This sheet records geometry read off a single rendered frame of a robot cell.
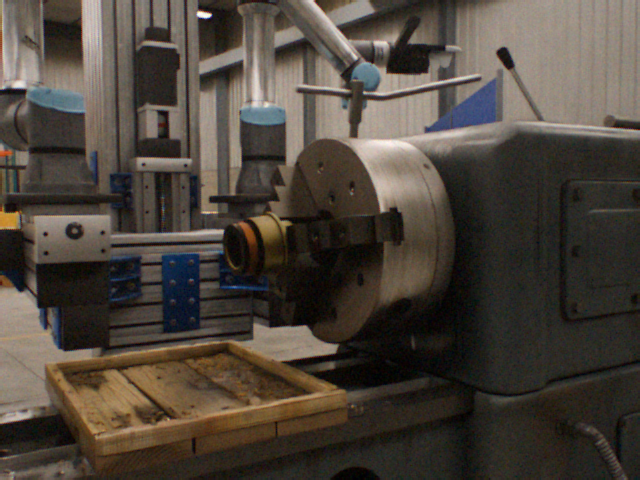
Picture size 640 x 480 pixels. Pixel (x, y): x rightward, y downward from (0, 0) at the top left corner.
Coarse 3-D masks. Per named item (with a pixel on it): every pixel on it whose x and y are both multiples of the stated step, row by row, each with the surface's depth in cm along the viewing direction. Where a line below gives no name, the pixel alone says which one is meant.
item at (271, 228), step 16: (240, 224) 87; (256, 224) 87; (272, 224) 88; (288, 224) 91; (224, 240) 90; (240, 240) 86; (256, 240) 86; (272, 240) 87; (224, 256) 91; (240, 256) 92; (256, 256) 86; (272, 256) 87; (288, 256) 88; (240, 272) 87; (256, 272) 90; (272, 272) 90
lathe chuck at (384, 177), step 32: (320, 160) 96; (352, 160) 89; (384, 160) 88; (320, 192) 96; (352, 192) 89; (384, 192) 84; (416, 192) 87; (416, 224) 86; (352, 256) 89; (384, 256) 83; (416, 256) 86; (352, 288) 90; (384, 288) 84; (416, 288) 87; (320, 320) 98; (352, 320) 90; (384, 320) 89
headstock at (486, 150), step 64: (512, 128) 87; (576, 128) 94; (448, 192) 95; (512, 192) 87; (576, 192) 94; (512, 256) 87; (576, 256) 95; (448, 320) 95; (512, 320) 87; (576, 320) 97; (512, 384) 88
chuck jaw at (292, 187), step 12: (288, 168) 100; (300, 168) 101; (276, 180) 100; (288, 180) 98; (300, 180) 100; (276, 192) 96; (288, 192) 97; (300, 192) 98; (276, 204) 94; (288, 204) 95; (300, 204) 96; (312, 204) 97; (288, 216) 94; (300, 216) 95; (312, 216) 96; (324, 216) 97
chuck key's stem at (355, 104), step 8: (352, 80) 94; (360, 80) 94; (352, 88) 94; (360, 88) 94; (352, 96) 94; (360, 96) 95; (352, 104) 95; (360, 104) 95; (352, 112) 95; (360, 112) 95; (352, 120) 95; (360, 120) 95; (352, 128) 95; (352, 136) 96
